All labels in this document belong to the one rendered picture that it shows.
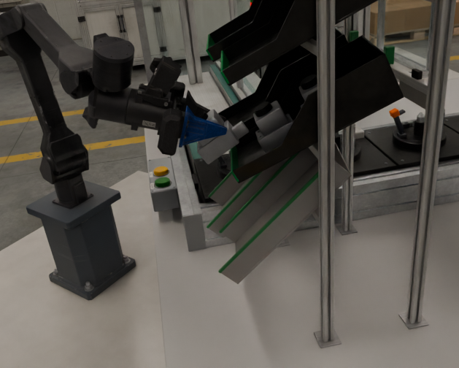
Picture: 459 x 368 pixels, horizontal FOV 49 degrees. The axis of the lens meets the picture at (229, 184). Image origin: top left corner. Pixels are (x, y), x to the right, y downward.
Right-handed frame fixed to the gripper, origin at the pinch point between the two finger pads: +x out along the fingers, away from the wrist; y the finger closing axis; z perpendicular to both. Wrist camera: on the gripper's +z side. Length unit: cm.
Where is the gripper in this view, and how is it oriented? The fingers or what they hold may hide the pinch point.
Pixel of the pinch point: (204, 121)
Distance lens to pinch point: 80.4
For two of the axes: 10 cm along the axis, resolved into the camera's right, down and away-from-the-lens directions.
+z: 2.3, -8.8, -4.3
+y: -0.5, -4.5, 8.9
